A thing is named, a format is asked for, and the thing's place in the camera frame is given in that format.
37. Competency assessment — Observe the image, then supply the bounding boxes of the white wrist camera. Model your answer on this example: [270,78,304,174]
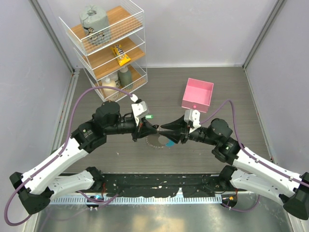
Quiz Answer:
[184,109,201,133]
[130,94,149,126]

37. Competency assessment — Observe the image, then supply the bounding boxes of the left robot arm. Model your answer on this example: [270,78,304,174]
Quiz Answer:
[10,100,159,215]

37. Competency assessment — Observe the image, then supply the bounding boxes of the cream pump bottle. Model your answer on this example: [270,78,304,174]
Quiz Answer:
[101,77,116,99]

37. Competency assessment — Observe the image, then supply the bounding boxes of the key with green tag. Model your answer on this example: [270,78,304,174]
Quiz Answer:
[145,115,154,119]

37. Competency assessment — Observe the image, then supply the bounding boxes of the yellow candy bag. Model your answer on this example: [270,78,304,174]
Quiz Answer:
[111,44,131,67]

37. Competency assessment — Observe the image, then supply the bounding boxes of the white wire shelf rack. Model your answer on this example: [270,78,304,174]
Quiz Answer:
[60,0,148,93]

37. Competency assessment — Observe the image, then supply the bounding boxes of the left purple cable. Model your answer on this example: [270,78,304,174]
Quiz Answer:
[5,87,135,227]

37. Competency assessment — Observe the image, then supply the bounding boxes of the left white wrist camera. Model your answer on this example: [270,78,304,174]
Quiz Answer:
[130,94,149,126]

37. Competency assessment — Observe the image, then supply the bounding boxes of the white slotted cable duct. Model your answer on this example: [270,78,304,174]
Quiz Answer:
[50,193,222,205]

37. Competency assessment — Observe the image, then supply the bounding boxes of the patterned jar on shelf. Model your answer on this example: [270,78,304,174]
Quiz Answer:
[105,72,121,88]

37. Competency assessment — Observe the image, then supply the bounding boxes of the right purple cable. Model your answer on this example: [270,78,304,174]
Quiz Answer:
[200,99,309,213]

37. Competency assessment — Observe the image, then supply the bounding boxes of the pink open drawer box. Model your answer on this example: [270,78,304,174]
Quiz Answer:
[182,78,214,113]

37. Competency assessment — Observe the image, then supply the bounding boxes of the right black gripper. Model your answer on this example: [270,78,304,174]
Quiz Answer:
[159,114,219,145]

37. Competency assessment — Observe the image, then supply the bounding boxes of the grey wrapped paper roll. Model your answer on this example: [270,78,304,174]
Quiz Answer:
[79,5,111,45]

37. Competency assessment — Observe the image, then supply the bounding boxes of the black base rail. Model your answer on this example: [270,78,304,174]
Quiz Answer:
[45,172,273,198]

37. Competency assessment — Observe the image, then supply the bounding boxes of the purple cable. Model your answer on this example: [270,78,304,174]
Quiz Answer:
[5,87,135,227]
[200,99,309,213]

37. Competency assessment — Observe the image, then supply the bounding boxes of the green pump bottle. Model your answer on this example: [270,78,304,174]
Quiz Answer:
[118,66,133,89]

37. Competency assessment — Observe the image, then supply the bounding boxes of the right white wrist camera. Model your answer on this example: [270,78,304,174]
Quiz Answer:
[184,109,201,133]

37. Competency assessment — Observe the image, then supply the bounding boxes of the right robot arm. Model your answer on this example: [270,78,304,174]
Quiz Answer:
[160,116,309,220]

